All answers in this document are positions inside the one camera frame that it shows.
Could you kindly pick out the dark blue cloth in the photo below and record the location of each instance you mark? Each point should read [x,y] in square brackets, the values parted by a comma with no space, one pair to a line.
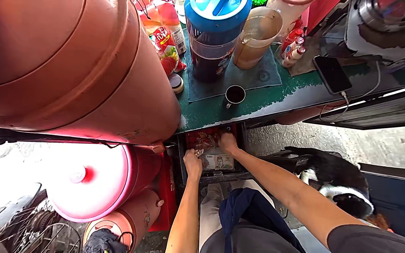
[241,207]

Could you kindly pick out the small jar with dark lid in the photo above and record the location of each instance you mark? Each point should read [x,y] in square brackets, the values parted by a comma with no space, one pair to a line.
[177,83]

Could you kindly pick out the person's body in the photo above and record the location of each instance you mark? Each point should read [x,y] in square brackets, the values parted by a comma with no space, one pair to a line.
[255,240]

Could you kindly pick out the black plastic bag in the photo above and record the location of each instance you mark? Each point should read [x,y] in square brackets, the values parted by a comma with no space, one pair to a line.
[104,241]

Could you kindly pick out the red plastic crate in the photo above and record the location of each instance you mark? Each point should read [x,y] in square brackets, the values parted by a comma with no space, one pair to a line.
[165,200]

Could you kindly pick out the person's right hand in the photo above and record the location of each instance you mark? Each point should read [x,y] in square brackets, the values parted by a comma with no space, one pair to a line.
[229,144]

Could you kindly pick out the red yellow printed packet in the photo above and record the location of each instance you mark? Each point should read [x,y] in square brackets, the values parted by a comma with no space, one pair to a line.
[169,49]

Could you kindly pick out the blue-lidded plastic drink jug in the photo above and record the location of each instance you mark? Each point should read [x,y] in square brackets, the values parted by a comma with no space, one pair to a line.
[213,42]

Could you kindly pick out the brown translucent plastic pitcher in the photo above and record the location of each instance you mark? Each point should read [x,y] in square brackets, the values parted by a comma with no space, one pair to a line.
[253,45]

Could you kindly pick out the person's left hand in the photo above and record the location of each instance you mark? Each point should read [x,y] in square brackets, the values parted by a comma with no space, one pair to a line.
[192,164]

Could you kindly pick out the grey-brown banknote with portrait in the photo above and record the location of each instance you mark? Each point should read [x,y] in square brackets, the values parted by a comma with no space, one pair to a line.
[224,162]

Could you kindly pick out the small red-capped bottle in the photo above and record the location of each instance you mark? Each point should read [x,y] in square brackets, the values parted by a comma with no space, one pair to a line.
[293,45]
[293,58]

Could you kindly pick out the person's right fingers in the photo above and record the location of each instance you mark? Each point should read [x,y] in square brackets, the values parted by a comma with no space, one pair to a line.
[223,137]

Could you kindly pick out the orange-red plastic bag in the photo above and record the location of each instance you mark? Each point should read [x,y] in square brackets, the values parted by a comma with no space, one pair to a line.
[163,15]

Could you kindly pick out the red bottle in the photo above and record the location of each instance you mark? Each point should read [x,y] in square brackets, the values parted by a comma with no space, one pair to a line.
[289,37]

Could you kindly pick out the large reddish-brown plastic barrel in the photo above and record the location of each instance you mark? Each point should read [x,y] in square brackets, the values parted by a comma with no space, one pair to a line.
[83,70]

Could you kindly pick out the green table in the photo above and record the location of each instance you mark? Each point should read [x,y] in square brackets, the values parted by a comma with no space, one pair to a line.
[202,114]

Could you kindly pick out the dark wooden bench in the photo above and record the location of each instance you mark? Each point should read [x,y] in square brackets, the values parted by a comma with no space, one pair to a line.
[381,112]

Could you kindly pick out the small metal cup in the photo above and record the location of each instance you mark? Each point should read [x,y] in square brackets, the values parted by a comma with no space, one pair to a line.
[235,94]

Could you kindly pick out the red patterned drawer liner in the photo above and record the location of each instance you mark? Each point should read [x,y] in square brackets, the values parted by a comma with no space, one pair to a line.
[211,137]

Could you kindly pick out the black smartphone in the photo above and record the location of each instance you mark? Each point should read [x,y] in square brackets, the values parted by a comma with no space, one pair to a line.
[332,75]

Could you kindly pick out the blue-grey cloth mat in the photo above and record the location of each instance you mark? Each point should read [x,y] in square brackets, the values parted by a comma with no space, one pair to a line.
[206,92]

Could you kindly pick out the bicycle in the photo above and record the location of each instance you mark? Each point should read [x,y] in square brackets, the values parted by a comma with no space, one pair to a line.
[40,225]

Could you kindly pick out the black drawer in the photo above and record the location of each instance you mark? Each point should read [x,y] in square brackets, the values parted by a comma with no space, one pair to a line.
[226,178]

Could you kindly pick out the translucent white plastic container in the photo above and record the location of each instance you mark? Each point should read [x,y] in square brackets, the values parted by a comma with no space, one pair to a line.
[288,14]

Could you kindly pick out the person's legs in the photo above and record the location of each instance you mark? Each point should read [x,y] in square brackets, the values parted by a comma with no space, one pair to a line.
[210,207]

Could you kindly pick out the person's left forearm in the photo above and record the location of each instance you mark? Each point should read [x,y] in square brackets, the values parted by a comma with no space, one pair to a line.
[187,214]

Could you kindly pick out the small reddish-brown plastic barrel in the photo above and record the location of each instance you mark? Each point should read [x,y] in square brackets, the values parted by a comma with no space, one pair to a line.
[142,214]

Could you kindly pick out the person's right forearm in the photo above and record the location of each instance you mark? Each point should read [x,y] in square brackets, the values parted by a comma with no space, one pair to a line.
[290,189]

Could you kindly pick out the large pink-lidded drum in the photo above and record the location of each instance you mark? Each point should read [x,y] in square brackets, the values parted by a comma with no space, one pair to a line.
[118,182]

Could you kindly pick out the person's left fingers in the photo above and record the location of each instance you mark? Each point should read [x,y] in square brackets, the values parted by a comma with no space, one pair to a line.
[192,152]

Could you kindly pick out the black and white cat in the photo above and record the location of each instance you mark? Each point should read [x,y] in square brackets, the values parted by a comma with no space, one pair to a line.
[336,175]

